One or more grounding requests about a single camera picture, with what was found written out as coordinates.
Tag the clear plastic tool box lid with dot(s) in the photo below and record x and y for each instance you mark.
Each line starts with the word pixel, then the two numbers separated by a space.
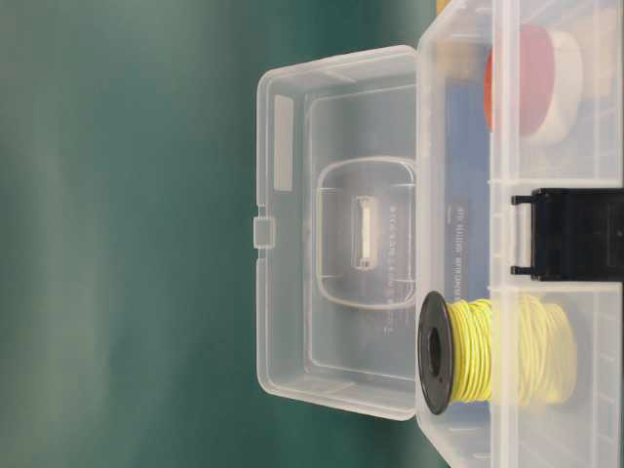
pixel 336 232

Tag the clear plastic tool box base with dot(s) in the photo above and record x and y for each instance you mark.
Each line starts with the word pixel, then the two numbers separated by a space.
pixel 519 234

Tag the black plastic box latch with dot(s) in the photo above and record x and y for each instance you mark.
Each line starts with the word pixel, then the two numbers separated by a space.
pixel 576 235

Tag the blue printed card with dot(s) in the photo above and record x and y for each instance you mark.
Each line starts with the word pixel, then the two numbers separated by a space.
pixel 466 181

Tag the red and white tape roll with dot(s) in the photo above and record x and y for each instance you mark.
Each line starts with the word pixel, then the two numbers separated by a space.
pixel 551 83

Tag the yellow wire spool black flanges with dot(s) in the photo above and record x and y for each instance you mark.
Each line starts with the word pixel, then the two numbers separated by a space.
pixel 455 352

